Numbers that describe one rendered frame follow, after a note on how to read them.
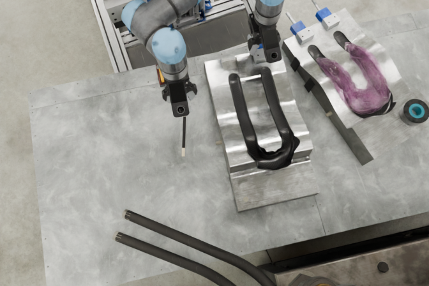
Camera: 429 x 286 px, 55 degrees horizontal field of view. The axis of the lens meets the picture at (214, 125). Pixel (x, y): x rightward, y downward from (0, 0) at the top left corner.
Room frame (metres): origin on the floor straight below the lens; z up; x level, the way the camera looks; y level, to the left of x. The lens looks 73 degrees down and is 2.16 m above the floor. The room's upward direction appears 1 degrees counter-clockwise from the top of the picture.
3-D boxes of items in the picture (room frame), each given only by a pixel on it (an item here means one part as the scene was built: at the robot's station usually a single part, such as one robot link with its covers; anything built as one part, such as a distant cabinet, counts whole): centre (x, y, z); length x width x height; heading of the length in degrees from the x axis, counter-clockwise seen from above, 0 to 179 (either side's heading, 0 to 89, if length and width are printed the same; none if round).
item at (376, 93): (0.54, -0.47, 0.90); 0.26 x 0.18 x 0.08; 29
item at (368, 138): (0.54, -0.48, 0.86); 0.50 x 0.26 x 0.11; 29
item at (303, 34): (0.75, -0.30, 0.86); 0.13 x 0.05 x 0.05; 29
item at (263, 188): (0.38, -0.15, 0.87); 0.50 x 0.26 x 0.14; 11
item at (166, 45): (0.46, 0.11, 1.25); 0.09 x 0.08 x 0.11; 40
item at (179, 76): (0.46, 0.11, 1.17); 0.08 x 0.08 x 0.05
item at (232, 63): (0.60, -0.06, 0.87); 0.05 x 0.05 x 0.04; 11
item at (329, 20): (0.80, -0.39, 0.86); 0.13 x 0.05 x 0.05; 29
